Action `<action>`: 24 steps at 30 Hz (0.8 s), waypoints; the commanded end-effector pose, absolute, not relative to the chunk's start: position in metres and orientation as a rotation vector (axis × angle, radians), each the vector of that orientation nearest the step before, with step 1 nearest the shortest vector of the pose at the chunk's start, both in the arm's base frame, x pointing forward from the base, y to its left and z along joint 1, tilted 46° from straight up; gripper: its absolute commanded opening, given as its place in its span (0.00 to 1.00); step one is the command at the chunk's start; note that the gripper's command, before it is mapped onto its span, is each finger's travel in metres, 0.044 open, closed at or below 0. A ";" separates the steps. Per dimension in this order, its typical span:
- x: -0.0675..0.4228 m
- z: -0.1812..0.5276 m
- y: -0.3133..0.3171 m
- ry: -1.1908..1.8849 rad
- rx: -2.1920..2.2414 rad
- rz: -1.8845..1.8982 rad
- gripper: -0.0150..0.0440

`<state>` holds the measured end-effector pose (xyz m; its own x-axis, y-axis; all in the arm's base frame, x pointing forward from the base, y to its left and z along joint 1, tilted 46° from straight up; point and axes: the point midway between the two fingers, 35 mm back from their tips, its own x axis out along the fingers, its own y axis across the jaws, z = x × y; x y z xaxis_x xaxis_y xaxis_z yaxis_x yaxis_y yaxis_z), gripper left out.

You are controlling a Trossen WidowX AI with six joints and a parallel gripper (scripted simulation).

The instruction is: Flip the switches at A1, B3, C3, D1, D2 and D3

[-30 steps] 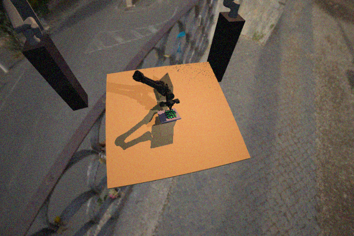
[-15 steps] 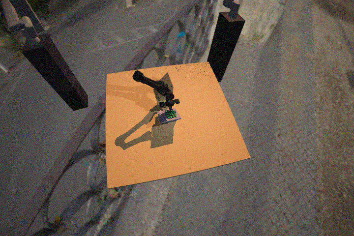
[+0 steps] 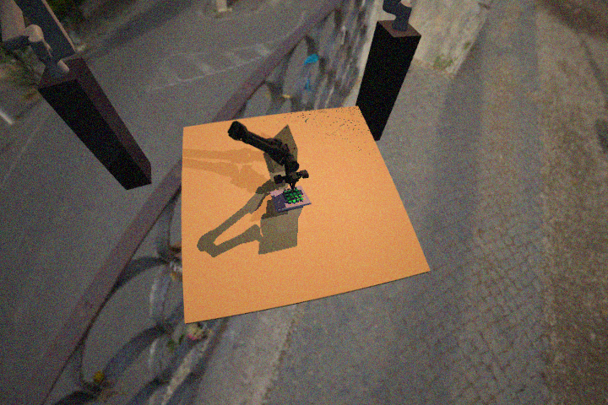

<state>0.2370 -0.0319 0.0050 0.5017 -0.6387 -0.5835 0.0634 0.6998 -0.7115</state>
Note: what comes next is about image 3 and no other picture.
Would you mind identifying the pale mauve switch panel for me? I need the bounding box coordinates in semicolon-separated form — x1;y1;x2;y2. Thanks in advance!
270;186;312;213

